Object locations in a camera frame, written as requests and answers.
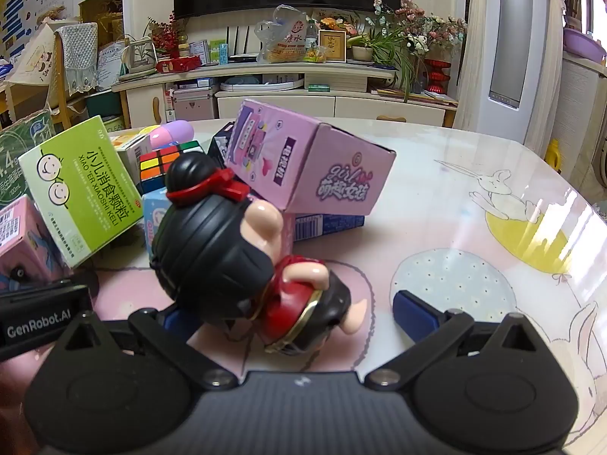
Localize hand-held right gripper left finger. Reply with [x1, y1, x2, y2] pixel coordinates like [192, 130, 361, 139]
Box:
[54, 308, 238, 392]

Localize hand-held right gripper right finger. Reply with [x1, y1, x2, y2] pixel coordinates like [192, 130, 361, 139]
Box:
[365, 289, 553, 392]

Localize black-haired red-dress doll figurine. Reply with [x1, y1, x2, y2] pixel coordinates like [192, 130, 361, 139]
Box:
[149, 154, 366, 354]

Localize small pink cartoon box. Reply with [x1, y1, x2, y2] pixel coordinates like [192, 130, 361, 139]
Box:
[0, 195, 64, 292]

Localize green and white box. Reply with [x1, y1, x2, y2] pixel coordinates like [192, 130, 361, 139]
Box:
[19, 116, 145, 268]

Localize green printed cardboard box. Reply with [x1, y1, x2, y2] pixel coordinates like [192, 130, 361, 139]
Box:
[0, 109, 60, 209]

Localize yellow toy water gun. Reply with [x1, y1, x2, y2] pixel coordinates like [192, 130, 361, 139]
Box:
[151, 121, 195, 149]

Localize light blue box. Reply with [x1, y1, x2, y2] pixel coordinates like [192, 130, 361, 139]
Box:
[142, 187, 174, 259]

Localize colourful puzzle cube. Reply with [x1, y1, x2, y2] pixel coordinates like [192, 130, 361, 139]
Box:
[139, 141, 204, 195]

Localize orange and white box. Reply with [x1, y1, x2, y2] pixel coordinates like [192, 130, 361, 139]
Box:
[110, 132, 153, 185]

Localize black geometric puzzle cube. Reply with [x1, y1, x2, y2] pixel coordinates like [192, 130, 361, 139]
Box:
[207, 122, 238, 164]

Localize large pink toy box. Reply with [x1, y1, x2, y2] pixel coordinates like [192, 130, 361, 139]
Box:
[223, 98, 396, 216]

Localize cream television cabinet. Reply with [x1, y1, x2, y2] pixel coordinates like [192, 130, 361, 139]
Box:
[111, 59, 458, 129]

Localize pink metal case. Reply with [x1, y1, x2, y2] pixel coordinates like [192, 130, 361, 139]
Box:
[173, 88, 216, 121]

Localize stack of books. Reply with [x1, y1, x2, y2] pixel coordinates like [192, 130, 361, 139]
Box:
[370, 86, 458, 107]

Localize dark green storage box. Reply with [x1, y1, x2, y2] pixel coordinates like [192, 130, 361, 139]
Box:
[85, 90, 124, 119]

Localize red vase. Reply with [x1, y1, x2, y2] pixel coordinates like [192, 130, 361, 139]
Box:
[423, 57, 451, 96]

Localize white oval tray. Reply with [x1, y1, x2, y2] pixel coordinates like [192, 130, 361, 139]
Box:
[220, 76, 304, 93]

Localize red flat box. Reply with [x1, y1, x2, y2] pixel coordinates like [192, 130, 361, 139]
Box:
[156, 55, 202, 74]

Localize glass kettle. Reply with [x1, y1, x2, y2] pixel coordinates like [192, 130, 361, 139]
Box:
[126, 38, 157, 74]

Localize white cabinet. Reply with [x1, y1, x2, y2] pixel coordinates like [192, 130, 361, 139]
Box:
[552, 54, 607, 176]

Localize green potted plant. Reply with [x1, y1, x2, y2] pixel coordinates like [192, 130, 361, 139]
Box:
[348, 24, 418, 101]

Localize white paper sheet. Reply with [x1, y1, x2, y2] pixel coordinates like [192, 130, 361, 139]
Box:
[97, 40, 131, 77]

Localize beige cartoon printed cloth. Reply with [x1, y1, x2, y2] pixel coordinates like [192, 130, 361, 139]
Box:
[12, 21, 58, 86]

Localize small white box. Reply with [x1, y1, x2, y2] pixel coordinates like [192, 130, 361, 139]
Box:
[189, 40, 211, 66]

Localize lace covered wooden chair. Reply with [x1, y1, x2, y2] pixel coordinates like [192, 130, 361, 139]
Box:
[50, 21, 102, 119]

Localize red berry branches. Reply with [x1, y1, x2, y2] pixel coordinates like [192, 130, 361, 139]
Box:
[145, 12, 190, 55]

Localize white curtain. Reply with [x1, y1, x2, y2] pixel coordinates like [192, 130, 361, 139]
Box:
[455, 0, 489, 105]

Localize pink and white flower bouquet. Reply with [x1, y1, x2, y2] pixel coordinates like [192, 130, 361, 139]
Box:
[372, 0, 468, 54]

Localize white tower air conditioner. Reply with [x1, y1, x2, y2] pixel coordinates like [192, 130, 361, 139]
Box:
[467, 0, 567, 143]

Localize clear plastic bag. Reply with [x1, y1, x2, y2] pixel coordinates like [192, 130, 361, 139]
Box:
[255, 5, 316, 64]

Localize purple basin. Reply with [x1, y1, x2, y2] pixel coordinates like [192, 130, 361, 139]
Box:
[562, 27, 607, 64]

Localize wooden picture frame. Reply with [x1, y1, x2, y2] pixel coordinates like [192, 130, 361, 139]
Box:
[318, 29, 348, 63]

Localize wall poster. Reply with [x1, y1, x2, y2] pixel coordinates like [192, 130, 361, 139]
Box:
[0, 0, 77, 62]

